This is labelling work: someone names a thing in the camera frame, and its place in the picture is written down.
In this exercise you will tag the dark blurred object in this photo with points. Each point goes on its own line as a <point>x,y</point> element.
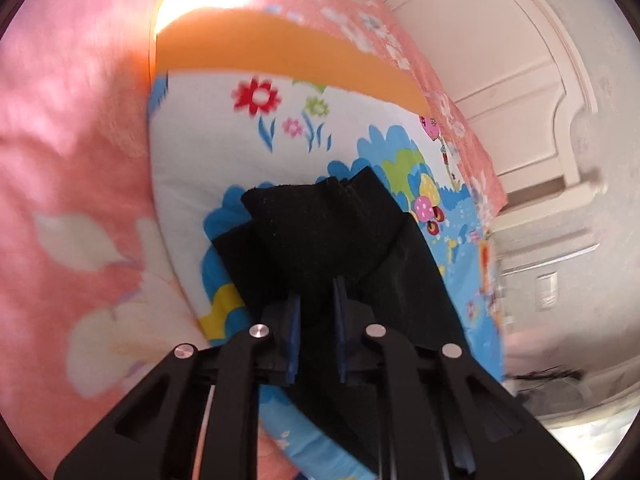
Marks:
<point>550,385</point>

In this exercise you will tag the cartoon printed blanket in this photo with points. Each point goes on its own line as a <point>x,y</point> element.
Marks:
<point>225,125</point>

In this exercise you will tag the white panelled wardrobe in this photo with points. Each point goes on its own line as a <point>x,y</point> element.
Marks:
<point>500,60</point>

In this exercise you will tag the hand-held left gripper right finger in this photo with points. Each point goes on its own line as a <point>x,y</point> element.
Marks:
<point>341,335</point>

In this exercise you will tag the pink floral bedsheet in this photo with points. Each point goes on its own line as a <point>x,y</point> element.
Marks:
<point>75,160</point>

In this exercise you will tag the black pants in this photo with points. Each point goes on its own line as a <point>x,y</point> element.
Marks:
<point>310,230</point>

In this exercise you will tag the white wall socket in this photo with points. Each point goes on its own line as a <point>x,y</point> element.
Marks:
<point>546,291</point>

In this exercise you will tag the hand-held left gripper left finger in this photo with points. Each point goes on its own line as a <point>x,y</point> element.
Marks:
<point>294,335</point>

